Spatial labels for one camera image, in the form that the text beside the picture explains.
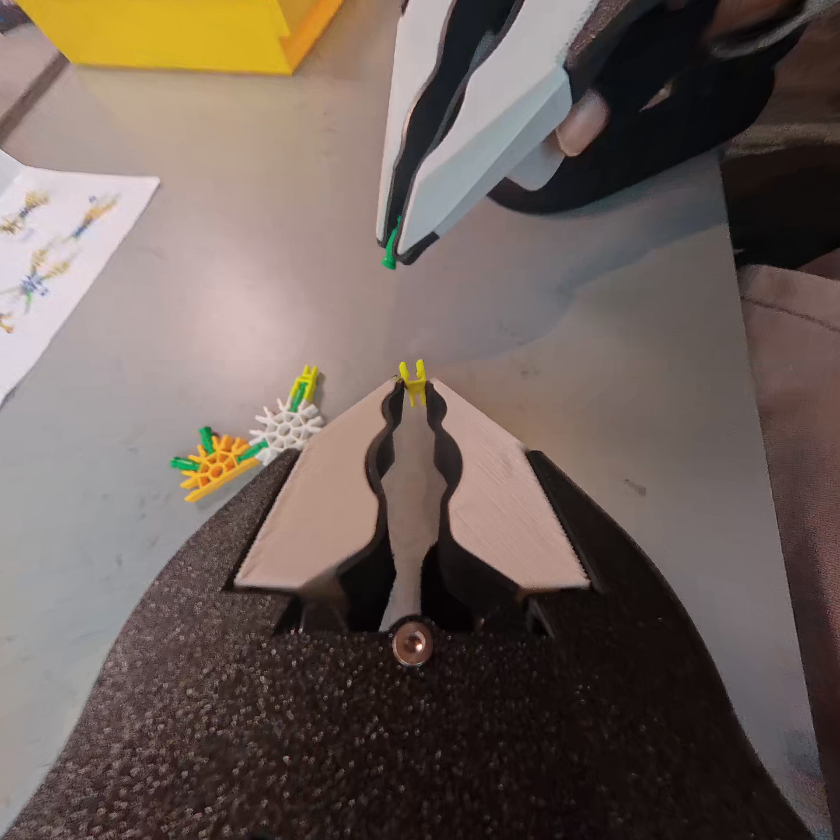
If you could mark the toy construction model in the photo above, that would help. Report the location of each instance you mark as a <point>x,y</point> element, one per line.
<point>285,426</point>

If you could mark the grey desk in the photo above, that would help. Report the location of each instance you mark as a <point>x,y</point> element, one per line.
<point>525,328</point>

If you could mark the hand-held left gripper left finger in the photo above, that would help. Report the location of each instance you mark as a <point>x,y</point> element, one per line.
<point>308,525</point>

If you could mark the person's beige hoodie torso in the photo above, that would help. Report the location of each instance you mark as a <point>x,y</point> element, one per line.
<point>800,459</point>

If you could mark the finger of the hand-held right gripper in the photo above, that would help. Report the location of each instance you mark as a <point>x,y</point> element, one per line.
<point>499,131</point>
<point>413,65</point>

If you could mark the black padded cushion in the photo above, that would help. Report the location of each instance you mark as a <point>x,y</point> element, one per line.
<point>623,187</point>

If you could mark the short green rod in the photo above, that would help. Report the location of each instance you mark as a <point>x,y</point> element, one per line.
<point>390,253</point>

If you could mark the yellow plastic bin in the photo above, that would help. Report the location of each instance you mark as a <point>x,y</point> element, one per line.
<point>164,33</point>

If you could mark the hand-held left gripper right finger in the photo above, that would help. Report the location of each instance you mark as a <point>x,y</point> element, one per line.
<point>518,525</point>

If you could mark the lime green toy connector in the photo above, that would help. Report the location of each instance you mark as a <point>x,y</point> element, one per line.
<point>413,390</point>

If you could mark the toy instruction sheet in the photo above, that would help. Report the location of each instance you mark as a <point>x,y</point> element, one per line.
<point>65,295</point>

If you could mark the person's right hand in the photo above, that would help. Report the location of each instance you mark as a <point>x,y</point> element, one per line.
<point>584,124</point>

